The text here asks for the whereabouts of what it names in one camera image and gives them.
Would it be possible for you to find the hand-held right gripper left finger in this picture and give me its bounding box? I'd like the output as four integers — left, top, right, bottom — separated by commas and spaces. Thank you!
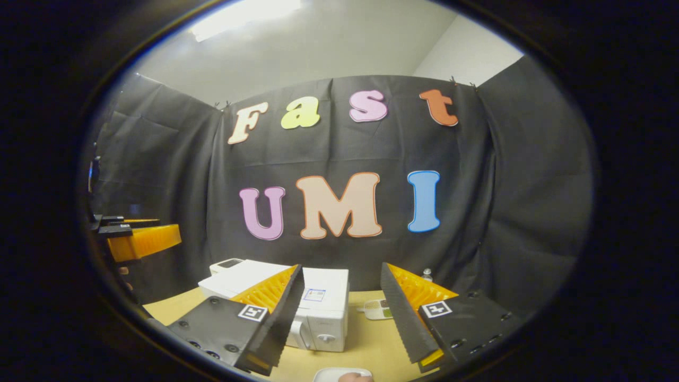
167, 264, 306, 377

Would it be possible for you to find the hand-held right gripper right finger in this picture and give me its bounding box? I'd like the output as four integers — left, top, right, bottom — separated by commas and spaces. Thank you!
380, 262, 526, 374

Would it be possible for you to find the white divided food plate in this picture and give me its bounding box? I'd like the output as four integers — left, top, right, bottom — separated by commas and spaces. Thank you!
356, 299, 394, 320

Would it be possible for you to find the white microwave oven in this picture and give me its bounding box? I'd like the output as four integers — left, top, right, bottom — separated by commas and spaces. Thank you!
198, 259, 350, 352

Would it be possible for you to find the white plate with fried egg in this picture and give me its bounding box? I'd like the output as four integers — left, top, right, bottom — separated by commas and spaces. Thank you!
313, 367, 373, 382

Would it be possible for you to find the small white toaster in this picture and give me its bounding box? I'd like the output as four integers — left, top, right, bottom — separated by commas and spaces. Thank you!
210, 258, 245, 275

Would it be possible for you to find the black backdrop cloth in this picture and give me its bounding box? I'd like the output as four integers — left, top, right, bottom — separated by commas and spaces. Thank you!
88, 56, 594, 319

